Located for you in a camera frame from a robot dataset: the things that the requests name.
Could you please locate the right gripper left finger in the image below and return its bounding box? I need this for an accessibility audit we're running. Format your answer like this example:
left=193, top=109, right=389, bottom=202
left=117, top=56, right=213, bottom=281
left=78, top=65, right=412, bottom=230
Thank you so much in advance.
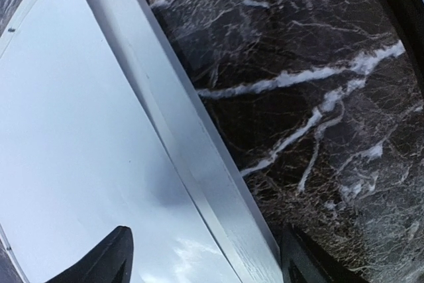
left=49, top=226, right=133, bottom=283

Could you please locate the dark landscape photo print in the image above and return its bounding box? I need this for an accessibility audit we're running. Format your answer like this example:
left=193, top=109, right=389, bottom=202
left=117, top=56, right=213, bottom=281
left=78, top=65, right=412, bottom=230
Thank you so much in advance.
left=1, top=0, right=238, bottom=282

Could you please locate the white picture frame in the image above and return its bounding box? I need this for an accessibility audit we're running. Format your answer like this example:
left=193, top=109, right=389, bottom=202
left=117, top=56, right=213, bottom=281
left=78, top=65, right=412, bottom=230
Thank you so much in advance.
left=0, top=0, right=282, bottom=283

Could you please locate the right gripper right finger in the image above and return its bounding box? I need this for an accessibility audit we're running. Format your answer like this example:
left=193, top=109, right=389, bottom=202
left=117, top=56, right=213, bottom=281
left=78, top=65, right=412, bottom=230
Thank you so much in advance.
left=280, top=224, right=364, bottom=283

